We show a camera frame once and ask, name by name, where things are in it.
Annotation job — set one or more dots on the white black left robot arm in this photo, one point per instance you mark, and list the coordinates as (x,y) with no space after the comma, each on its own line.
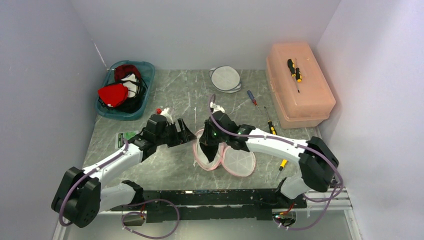
(82,193)

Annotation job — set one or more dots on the teal plastic tray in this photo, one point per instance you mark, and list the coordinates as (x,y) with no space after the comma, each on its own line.
(137,88)

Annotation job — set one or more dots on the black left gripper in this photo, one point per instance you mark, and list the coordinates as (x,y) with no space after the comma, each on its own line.
(187,135)

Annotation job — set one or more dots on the orange translucent plastic storage box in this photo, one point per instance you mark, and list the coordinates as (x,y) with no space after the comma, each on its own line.
(315,101)

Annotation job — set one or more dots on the white mesh blue zip laundry bag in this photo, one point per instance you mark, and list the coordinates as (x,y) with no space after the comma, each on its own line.
(225,79)

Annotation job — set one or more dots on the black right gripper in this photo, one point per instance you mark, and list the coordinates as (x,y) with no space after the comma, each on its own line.
(206,138)

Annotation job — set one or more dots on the green label clear bit case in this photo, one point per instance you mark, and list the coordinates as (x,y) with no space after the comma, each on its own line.
(122,137)

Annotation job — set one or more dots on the red cloth garment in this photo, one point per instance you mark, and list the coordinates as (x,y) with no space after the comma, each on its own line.
(125,70)

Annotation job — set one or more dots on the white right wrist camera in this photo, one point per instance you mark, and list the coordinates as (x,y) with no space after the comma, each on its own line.
(216,108)

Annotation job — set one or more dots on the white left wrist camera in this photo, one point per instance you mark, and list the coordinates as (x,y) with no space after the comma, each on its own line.
(166,112)

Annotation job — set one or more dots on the bright red bra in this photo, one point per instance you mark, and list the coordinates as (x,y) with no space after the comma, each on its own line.
(113,95)

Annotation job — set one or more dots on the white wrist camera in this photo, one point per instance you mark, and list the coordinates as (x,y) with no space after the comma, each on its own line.
(216,108)
(166,112)

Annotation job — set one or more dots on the pink zip mesh laundry bag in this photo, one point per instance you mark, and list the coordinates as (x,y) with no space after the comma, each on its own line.
(236,162)

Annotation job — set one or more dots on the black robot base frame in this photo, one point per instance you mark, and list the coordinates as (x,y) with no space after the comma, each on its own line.
(213,204)

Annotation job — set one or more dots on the black yellow screwdriver on table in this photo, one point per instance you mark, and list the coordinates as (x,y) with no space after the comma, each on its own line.
(271,126)

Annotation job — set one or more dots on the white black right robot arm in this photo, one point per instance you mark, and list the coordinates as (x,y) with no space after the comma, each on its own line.
(317,164)

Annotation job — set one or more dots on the small yellow handle screwdriver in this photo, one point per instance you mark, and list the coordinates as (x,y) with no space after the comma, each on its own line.
(282,165)

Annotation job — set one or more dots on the aluminium extrusion rail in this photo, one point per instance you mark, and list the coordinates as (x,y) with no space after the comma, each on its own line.
(334,199)

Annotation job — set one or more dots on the black yellow screwdriver on box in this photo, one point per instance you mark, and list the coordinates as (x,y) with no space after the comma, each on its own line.
(295,73)

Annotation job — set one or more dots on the blue red handle screwdriver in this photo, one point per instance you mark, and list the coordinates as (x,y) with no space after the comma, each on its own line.
(253,100)

